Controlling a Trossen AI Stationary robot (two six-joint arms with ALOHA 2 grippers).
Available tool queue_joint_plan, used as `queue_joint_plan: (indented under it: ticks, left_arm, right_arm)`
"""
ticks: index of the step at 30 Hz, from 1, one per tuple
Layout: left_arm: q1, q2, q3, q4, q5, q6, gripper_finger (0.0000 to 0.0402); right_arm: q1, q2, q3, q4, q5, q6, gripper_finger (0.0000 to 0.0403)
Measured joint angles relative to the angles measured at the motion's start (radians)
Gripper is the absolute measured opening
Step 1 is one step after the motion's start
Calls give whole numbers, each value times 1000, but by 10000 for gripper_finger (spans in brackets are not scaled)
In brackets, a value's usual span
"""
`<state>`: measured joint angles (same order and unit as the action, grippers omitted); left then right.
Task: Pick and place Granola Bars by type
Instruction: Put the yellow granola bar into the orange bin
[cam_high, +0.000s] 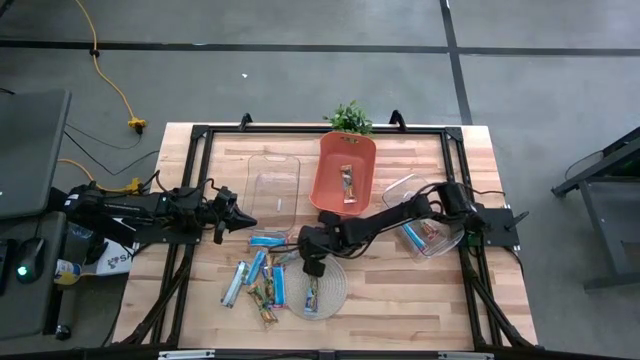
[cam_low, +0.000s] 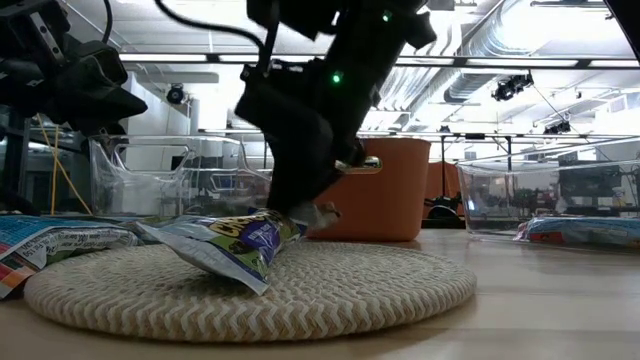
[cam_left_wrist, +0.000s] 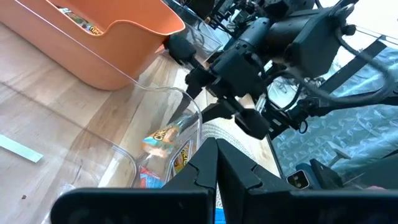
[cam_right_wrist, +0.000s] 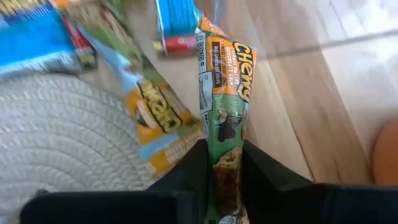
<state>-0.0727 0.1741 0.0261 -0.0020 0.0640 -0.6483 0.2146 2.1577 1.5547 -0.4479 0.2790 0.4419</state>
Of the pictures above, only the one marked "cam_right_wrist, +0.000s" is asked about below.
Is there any green orange Chewy bar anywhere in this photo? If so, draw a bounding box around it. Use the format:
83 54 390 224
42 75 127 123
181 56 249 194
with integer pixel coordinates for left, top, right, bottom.
194 17 259 224

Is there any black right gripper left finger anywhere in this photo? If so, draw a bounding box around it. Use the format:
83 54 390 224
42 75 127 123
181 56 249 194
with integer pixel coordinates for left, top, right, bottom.
20 138 209 224

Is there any orange plastic basket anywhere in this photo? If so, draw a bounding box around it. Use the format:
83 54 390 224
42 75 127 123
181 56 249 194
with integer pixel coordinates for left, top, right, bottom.
371 119 398 187

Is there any light blue orange Chewy bar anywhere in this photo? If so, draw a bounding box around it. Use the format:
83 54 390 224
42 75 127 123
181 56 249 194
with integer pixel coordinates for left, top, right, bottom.
51 0 206 179

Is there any round woven beige mat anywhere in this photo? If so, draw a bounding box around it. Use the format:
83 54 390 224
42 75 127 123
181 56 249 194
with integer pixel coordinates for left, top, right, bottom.
0 73 156 224

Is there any blue red granola bar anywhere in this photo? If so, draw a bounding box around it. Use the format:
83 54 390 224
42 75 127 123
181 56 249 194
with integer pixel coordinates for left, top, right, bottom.
152 0 205 57
0 0 98 80

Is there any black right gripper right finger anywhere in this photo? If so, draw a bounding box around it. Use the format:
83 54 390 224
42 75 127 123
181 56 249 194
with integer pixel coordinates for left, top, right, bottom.
242 139 398 224

